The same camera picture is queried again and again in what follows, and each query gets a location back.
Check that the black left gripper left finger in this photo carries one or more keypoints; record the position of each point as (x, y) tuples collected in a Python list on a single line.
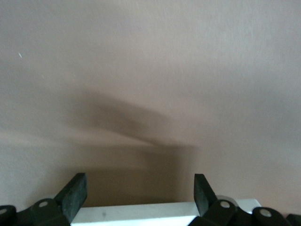
[(73, 197)]

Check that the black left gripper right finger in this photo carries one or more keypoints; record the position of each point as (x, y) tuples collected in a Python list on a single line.
[(202, 197)]

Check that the brown table mat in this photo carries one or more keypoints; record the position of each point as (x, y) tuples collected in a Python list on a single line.
[(150, 70)]

